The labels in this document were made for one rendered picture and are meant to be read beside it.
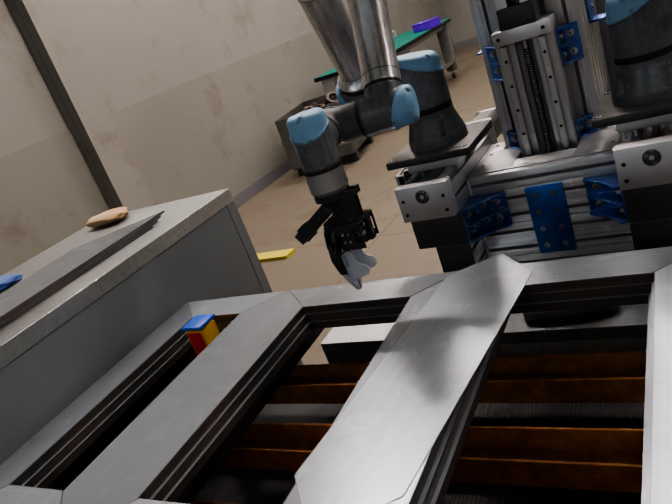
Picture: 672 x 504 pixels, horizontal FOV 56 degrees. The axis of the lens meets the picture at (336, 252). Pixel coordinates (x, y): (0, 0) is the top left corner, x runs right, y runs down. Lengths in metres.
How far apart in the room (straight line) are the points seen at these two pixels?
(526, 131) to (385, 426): 0.94
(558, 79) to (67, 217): 4.13
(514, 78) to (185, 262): 0.99
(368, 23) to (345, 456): 0.79
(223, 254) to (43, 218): 3.23
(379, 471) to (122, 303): 0.94
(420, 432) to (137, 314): 0.94
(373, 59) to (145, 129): 4.67
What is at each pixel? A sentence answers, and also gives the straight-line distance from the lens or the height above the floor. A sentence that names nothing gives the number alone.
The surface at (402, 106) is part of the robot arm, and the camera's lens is 1.20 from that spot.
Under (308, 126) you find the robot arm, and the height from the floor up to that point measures 1.26.
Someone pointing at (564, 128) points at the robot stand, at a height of 0.99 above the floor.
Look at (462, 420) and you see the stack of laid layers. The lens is 0.98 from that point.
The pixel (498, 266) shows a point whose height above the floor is 0.87.
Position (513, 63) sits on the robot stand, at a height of 1.17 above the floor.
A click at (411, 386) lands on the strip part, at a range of 1.02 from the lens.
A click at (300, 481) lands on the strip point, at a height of 0.87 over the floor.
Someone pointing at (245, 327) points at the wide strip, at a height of 0.87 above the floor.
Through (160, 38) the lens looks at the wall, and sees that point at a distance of 6.29.
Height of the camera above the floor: 1.42
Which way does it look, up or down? 20 degrees down
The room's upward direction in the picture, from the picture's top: 21 degrees counter-clockwise
